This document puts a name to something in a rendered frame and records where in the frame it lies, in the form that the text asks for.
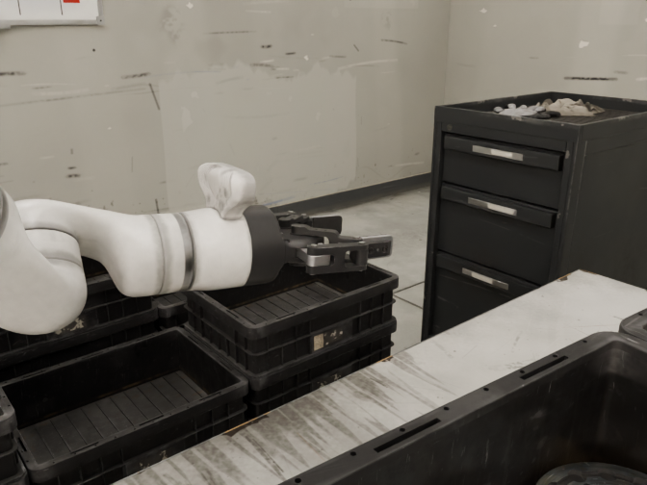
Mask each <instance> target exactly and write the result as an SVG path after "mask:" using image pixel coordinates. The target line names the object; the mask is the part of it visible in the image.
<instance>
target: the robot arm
mask: <svg viewBox="0 0 647 485"><path fill-rule="evenodd" d="M197 177H198V183H199V186H200V187H201V189H202V191H203V194H204V196H205V200H206V208H202V209H196V210H191V211H187V212H180V213H169V214H154V215H137V216H136V215H126V214H122V213H117V212H112V211H106V210H100V209H95V208H91V207H85V206H80V205H75V204H70V203H65V202H61V201H55V200H49V199H24V200H18V201H13V199H12V198H11V197H10V195H9V194H8V193H7V192H6V191H5V190H4V189H3V188H2V187H1V186H0V327H1V328H3V329H6V330H9V331H12V332H15V333H20V334H27V335H40V334H47V333H51V332H55V331H58V330H60V329H62V328H64V327H66V326H68V325H69V324H71V323H72V322H73V321H75V320H76V319H77V317H78V316H79V315H80V314H81V312H82V311H83V309H84V307H85V304H86V300H87V283H86V278H85V273H84V269H83V264H82V259H81V256H84V257H88V258H91V259H94V260H96V261H98V262H100V263H101V264H102V265H103V266H104V267H105V268H106V270H107V271H108V272H109V274H110V276H111V277H112V279H113V281H114V283H115V285H116V287H117V289H118V290H119V291H120V292H121V293H122V294H124V295H127V296H131V297H141V296H150V295H156V294H171V293H179V292H184V291H214V290H221V289H229V288H237V287H243V286H251V285H258V284H266V283H270V282H271V281H272V280H274V279H275V277H276V276H277V275H278V272H279V271H280V270H281V268H282V267H283V265H284V264H286V263H290V265H291V266H297V267H304V266H306V273H309V274H311V275H315V274H322V273H334V272H346V271H362V270H365V269H367V263H368V260H370V259H378V258H386V257H390V256H391V255H392V251H393V237H392V236H390V235H387V234H384V235H374V236H364V237H358V236H354V237H351V236H341V235H340V234H341V232H342V221H343V219H342V217H341V216H338V215H329V216H315V217H310V218H309V216H308V215H306V214H301V215H297V213H295V212H293V211H289V212H283V213H273V212H272V211H271V210H270V209H269V208H268V207H266V206H264V205H251V204H252V203H253V202H254V199H255V194H256V184H255V180H254V178H253V176H252V175H251V174H250V173H249V172H247V171H245V170H242V169H240V168H237V167H234V166H231V165H228V164H224V163H205V164H203V165H201V166H200V167H199V168H198V171H197ZM324 237H326V238H328V240H329V243H327V244H324ZM347 251H349V256H346V252H347Z"/></svg>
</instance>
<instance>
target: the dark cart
mask: <svg viewBox="0 0 647 485"><path fill-rule="evenodd" d="M565 98H569V99H571V100H573V101H575V102H577V101H579V99H581V100H582V102H583V104H585V103H586V102H589V103H590V104H592V105H595V106H598V107H600V108H602V109H603V110H604V111H605V112H603V113H599V114H594V115H596V116H564V115H561V116H553V115H551V118H549V119H537V118H530V117H522V116H516V115H502V114H497V113H495V112H494V108H496V107H502V108H503V110H504V109H505V108H504V105H506V104H515V105H516V109H518V108H519V107H520V106H521V105H526V106H527V107H530V106H535V105H536V104H537V103H538V102H539V103H540V105H542V103H543V102H544V101H545V100H546V99H551V100H552V101H553V103H555V102H556V101H557V100H558V99H565ZM578 269H583V270H586V271H590V272H593V273H596V274H599V275H602V276H605V277H608V278H611V279H614V280H617V281H620V282H623V283H627V284H630V285H633V286H636V287H639V288H641V289H645V290H647V100H639V99H630V98H619V97H609V96H599V95H589V94H578V93H569V92H558V91H546V92H539V93H531V94H523V95H515V96H508V97H501V98H493V99H485V100H478V101H470V102H462V103H454V104H447V105H440V106H435V110H434V129H433V146H432V161H431V177H430V193H429V208H428V225H427V255H426V271H425V286H424V303H423V318H422V334H421V342H422V341H424V340H426V339H428V338H431V337H433V336H435V335H437V334H439V333H441V332H444V331H446V330H448V329H450V328H452V327H454V326H457V325H459V324H460V323H462V322H464V321H467V320H469V319H472V318H474V317H476V316H479V315H481V314H483V313H485V312H487V311H489V310H492V309H494V308H496V307H498V306H500V305H503V304H505V303H507V302H508V301H510V300H512V299H515V298H517V297H519V296H521V295H523V294H527V293H529V292H531V291H533V290H535V289H538V288H540V287H542V286H544V285H546V284H548V283H551V282H553V281H555V280H557V279H558V278H560V277H563V276H565V275H567V274H569V273H571V272H574V271H576V270H578Z"/></svg>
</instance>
